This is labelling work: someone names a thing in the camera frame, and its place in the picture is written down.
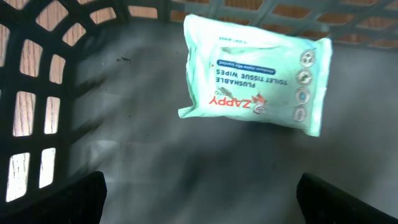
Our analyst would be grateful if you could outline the grey plastic basket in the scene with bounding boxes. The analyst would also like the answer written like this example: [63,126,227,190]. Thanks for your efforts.
[1,1,397,223]

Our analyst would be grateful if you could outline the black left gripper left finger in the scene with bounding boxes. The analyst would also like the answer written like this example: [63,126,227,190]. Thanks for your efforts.
[1,171,107,224]

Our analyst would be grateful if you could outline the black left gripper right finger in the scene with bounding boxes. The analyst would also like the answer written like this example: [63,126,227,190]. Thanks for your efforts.
[296,173,397,224]

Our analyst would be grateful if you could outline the green wet wipes pack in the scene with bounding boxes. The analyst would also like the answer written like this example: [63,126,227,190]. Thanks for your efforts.
[178,14,333,137]

